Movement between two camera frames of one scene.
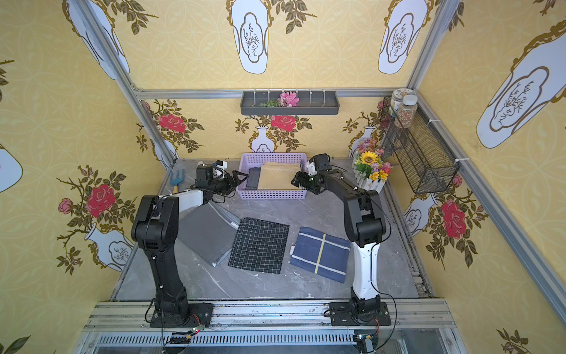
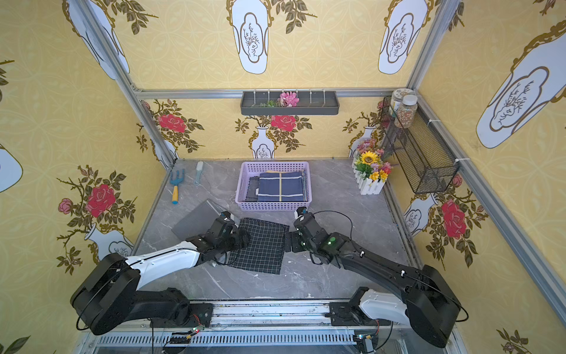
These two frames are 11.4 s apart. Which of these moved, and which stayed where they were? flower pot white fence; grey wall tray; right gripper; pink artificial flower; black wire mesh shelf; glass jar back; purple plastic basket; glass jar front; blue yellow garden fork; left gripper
Moved: left gripper; right gripper; purple plastic basket
Stayed: grey wall tray; glass jar front; glass jar back; flower pot white fence; blue yellow garden fork; pink artificial flower; black wire mesh shelf
